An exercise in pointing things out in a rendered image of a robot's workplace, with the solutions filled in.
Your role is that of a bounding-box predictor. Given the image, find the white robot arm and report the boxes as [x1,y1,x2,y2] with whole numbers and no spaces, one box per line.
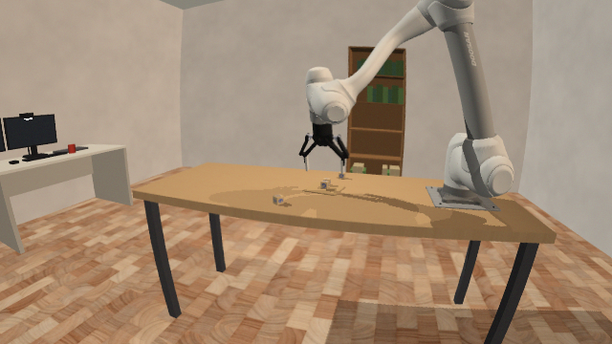
[305,0,514,205]

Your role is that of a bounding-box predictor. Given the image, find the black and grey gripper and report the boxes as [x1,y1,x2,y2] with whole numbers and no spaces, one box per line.
[299,123,349,174]

